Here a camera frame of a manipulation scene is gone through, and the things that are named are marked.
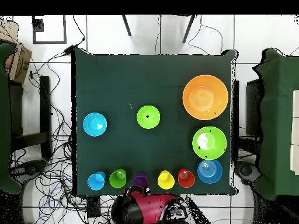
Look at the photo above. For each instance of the large blue bowl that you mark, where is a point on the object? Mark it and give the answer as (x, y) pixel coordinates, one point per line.
(209, 171)

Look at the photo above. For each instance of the black power adapter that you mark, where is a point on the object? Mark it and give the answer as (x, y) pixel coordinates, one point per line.
(68, 49)

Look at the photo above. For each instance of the large orange bowl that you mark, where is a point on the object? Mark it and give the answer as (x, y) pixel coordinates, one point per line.
(205, 96)

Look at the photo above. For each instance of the yellow cup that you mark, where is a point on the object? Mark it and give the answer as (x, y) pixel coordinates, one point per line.
(165, 180)

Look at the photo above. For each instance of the purple cup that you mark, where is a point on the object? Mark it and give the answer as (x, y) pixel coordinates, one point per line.
(140, 180)

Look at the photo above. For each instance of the grey floor base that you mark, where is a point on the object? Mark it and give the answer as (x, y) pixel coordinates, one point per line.
(245, 170)

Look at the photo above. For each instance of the green cup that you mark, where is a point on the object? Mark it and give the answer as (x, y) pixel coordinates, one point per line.
(117, 179)

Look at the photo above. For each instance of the black stand leg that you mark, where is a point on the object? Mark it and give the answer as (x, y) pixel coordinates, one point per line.
(189, 29)
(126, 25)

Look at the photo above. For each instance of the white boxes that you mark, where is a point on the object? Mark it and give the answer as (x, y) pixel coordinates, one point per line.
(295, 130)

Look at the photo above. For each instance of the blue cup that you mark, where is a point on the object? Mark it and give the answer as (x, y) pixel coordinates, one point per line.
(95, 182)

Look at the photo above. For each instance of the small green bowl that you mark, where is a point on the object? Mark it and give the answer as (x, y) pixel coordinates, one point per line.
(148, 117)

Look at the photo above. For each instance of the green-clothed side table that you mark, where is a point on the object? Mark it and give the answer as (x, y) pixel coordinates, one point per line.
(278, 116)
(4, 116)

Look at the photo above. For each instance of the black power strip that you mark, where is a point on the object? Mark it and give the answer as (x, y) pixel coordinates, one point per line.
(94, 206)

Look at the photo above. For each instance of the cardboard box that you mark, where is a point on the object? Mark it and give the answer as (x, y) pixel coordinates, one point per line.
(18, 63)

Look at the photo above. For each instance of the large green bowl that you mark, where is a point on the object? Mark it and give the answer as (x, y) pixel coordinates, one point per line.
(209, 143)

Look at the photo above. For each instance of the small cyan bowl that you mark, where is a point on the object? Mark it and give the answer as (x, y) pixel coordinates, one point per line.
(94, 124)

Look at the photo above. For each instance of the dark green tablecloth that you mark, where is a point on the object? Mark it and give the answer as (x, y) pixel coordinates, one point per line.
(140, 81)

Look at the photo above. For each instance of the black square floor frame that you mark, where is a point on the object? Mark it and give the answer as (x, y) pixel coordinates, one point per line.
(49, 42)

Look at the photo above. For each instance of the red-orange cup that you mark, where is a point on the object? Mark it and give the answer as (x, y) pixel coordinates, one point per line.
(186, 179)

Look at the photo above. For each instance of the grey base with black knob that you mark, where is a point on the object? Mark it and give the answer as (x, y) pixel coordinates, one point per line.
(30, 168)

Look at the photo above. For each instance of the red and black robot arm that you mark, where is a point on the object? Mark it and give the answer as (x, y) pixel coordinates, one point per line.
(151, 207)

